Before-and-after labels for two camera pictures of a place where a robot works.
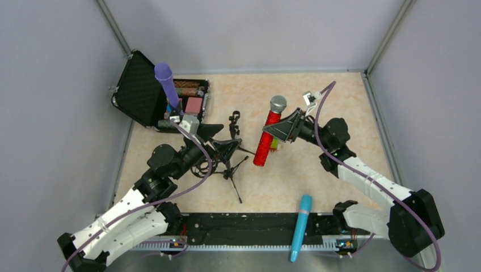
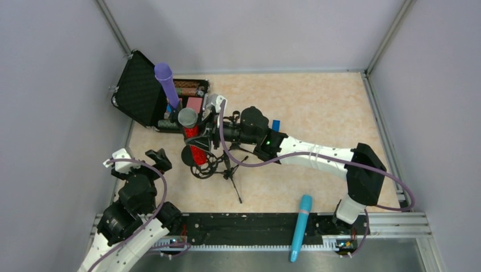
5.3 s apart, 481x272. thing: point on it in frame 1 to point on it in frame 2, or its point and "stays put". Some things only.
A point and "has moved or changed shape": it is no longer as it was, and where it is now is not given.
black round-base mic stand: x=180 y=113 has moved or changed shape
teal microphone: x=306 y=204 stays put
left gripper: x=205 y=140 to x=158 y=160
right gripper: x=296 y=125 to x=210 y=127
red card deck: x=193 y=105 stays put
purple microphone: x=164 y=73 stays put
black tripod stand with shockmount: x=200 y=168 stays put
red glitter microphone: x=278 y=104 has moved or changed shape
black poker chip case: x=140 y=96 stays put
